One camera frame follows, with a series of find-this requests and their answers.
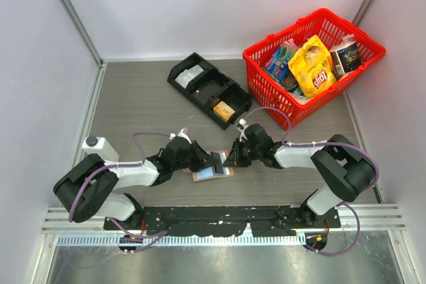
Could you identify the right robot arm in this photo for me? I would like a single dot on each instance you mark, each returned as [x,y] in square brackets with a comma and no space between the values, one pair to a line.
[347,171]

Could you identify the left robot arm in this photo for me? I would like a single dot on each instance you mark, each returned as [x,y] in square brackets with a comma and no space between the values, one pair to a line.
[88,189]

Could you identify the white cards in tray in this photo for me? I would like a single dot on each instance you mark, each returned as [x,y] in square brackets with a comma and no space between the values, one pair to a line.
[188,74]

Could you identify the black compartment tray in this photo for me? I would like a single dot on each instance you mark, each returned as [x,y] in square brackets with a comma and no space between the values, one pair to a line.
[209,88]

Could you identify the red plastic shopping basket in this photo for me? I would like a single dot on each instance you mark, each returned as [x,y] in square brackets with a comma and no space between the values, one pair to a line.
[330,28]

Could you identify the black round can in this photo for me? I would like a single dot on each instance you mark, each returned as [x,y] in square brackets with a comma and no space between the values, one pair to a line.
[346,58]

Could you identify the yellow chips bag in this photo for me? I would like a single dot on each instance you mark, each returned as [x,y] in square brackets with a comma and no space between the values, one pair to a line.
[312,67]

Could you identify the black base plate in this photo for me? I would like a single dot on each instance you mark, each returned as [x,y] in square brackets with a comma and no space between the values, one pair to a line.
[227,221]

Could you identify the white clear plastic packet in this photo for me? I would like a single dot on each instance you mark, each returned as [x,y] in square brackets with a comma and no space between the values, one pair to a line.
[301,99]

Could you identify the white box device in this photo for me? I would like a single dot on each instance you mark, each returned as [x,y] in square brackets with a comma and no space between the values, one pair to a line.
[100,146]

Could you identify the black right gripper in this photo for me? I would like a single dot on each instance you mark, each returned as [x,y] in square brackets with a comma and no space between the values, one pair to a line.
[233,157]

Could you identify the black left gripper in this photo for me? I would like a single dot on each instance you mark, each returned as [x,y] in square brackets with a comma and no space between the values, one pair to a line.
[201,155]

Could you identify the gold card in tray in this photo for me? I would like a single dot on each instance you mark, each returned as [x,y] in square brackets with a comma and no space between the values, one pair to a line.
[223,111]

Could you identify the dark brown packet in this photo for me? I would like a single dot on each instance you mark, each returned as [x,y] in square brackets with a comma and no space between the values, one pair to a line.
[289,83]

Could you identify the blue sponge pack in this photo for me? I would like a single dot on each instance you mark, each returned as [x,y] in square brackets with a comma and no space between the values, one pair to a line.
[277,66]

